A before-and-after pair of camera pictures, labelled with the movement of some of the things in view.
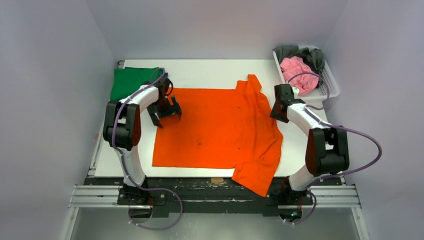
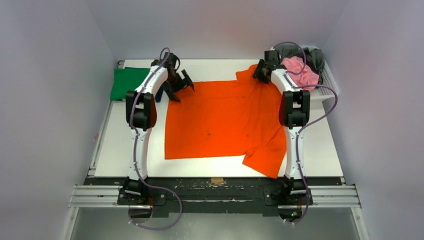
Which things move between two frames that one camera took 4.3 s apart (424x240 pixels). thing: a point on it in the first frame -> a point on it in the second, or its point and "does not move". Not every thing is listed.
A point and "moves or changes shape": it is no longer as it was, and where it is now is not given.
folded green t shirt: x=127 y=79 does not move
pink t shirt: x=292 y=66 does not move
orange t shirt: x=222 y=128 moves or changes shape
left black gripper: x=171 y=110 -> x=170 y=91
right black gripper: x=276 y=110 -> x=262 y=71
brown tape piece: x=214 y=180 does not move
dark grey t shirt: x=314 y=57 does not move
